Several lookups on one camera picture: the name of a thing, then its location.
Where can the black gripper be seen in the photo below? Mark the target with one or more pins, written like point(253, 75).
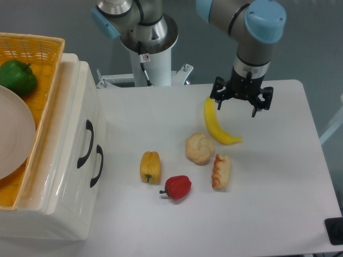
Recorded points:
point(243, 88)

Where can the black top drawer handle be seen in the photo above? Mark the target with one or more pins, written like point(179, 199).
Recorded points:
point(89, 128)

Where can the black drawer handle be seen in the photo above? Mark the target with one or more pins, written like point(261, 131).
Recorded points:
point(89, 128)
point(98, 166)

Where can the white drawer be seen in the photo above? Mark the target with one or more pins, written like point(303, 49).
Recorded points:
point(83, 95)
point(71, 204)

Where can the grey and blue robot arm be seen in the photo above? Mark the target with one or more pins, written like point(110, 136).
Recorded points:
point(257, 26)

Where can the white plastic drawer cabinet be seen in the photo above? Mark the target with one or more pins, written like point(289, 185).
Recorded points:
point(28, 220)

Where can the yellow banana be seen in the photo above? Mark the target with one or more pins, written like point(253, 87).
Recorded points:
point(213, 126)

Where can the round bread roll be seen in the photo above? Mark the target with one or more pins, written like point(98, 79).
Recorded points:
point(199, 148)

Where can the red bell pepper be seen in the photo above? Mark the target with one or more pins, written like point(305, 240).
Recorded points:
point(177, 187)

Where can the yellow bell pepper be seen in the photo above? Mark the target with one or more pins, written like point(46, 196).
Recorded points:
point(150, 168)

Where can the black device at table edge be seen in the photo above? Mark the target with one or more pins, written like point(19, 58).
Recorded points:
point(334, 230)

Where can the yellow woven basket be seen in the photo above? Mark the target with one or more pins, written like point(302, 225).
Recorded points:
point(44, 53)

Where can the green bell pepper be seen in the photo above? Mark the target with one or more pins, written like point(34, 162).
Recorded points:
point(18, 77)

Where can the pink round plate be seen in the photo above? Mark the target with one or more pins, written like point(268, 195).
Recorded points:
point(17, 132)

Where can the white frame leg right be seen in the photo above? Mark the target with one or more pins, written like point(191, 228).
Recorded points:
point(334, 123)

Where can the black bottom drawer handle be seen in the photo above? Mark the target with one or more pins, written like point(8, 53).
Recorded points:
point(98, 166)

